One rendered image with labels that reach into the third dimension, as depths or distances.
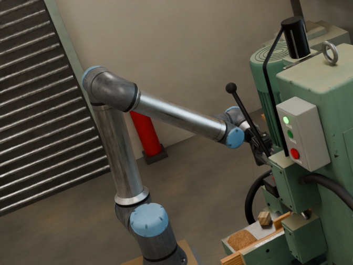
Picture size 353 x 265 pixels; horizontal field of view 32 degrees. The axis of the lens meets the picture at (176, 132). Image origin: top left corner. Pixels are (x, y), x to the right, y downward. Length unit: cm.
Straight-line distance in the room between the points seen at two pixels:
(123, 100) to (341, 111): 99
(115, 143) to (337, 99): 118
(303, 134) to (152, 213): 111
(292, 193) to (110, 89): 88
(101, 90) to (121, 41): 257
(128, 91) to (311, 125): 93
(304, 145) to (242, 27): 358
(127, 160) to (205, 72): 262
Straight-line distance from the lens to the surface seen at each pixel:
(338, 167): 155
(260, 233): 212
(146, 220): 245
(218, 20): 497
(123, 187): 255
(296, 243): 181
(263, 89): 181
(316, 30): 439
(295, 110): 149
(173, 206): 427
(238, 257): 200
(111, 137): 244
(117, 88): 225
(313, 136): 151
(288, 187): 167
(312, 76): 155
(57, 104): 487
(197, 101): 508
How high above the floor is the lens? 210
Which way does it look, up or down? 23 degrees down
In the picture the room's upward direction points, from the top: 20 degrees counter-clockwise
